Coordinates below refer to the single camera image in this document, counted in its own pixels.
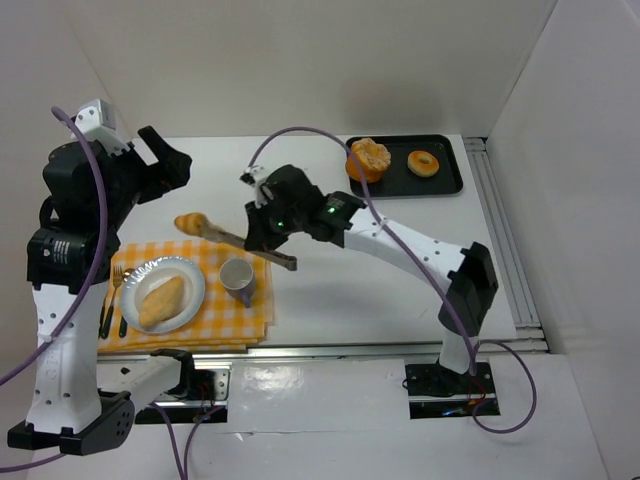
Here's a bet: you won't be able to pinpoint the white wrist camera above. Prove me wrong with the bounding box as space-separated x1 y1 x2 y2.
240 165 270 208
74 98 120 148

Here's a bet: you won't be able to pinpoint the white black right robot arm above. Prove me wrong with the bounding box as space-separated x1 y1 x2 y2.
240 165 498 375

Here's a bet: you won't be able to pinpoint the white plate blue rim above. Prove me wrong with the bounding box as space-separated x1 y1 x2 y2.
120 256 205 335

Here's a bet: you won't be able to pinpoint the yellow white checkered cloth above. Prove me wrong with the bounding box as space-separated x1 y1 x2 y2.
99 240 274 355

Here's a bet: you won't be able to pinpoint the glazed ring donut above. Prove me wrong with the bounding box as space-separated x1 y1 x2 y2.
407 150 440 178

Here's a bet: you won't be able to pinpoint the long oval bread roll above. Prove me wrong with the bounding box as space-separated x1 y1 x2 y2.
139 276 185 329

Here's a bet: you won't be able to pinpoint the aluminium rail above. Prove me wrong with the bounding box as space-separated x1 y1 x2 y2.
463 137 549 354
98 341 531 363

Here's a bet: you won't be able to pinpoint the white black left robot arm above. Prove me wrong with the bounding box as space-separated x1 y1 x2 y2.
7 126 213 456

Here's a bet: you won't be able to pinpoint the aluminium rail right side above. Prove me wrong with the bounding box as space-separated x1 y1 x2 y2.
463 137 549 354

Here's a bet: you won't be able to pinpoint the black bread tray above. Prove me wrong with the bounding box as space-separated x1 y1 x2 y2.
369 134 463 198

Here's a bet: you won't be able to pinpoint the purple grey mug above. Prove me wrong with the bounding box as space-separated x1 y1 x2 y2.
218 258 256 308

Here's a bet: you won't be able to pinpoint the small croissant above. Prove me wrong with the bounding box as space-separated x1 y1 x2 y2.
174 212 208 237

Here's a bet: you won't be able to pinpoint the green handled fork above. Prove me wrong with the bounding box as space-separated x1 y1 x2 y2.
99 265 124 339

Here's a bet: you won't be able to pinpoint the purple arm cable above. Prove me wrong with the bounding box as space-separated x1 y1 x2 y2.
0 106 109 386
248 125 539 434

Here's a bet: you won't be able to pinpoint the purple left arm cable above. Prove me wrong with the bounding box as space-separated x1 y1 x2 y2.
0 106 109 386

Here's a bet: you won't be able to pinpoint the large orange round bread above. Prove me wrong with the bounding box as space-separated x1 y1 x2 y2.
345 138 391 184

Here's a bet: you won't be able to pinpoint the aluminium rail front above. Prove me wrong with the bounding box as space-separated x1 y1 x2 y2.
98 341 531 363

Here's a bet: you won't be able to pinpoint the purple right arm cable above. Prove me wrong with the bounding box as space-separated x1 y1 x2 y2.
248 125 539 434

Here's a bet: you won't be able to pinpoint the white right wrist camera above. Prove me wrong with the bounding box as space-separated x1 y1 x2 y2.
240 165 270 208

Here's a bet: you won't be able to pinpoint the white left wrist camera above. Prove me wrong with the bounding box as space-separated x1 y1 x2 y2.
74 98 120 148

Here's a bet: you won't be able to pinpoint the metal tongs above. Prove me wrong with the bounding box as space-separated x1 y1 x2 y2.
200 221 298 271

